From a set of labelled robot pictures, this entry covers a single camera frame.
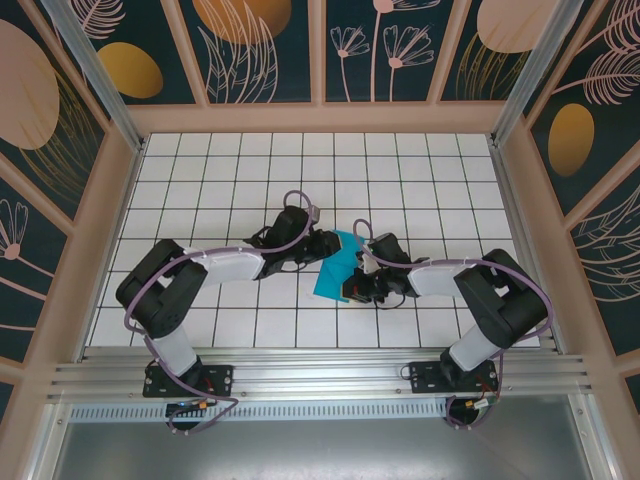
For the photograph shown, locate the power connector with wires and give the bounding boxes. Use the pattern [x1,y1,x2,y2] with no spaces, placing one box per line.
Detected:
[446,392,502,427]
[167,398,214,417]

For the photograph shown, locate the aluminium corner post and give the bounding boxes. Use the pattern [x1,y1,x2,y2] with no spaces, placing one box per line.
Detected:
[39,0,147,153]
[491,0,577,147]

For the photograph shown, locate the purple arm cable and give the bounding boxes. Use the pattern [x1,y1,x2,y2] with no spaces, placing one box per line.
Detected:
[352,217,554,431]
[123,189,324,437]

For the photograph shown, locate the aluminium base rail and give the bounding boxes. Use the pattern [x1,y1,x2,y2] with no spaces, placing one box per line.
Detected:
[47,344,594,402]

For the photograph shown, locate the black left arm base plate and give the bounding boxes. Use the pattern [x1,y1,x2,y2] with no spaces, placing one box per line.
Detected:
[142,364,235,399]

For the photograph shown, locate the grey metal sheet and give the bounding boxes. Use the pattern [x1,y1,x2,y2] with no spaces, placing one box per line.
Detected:
[49,419,594,480]

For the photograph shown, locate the slotted metal cable duct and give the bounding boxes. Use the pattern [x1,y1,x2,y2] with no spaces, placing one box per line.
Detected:
[69,402,451,422]

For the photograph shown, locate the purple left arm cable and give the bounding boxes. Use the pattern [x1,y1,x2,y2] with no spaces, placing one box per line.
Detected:
[123,189,324,437]

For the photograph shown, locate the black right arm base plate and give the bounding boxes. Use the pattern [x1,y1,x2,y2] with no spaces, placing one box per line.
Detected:
[408,360,500,396]

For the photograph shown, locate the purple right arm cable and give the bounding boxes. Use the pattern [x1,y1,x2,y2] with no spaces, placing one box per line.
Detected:
[352,217,554,431]

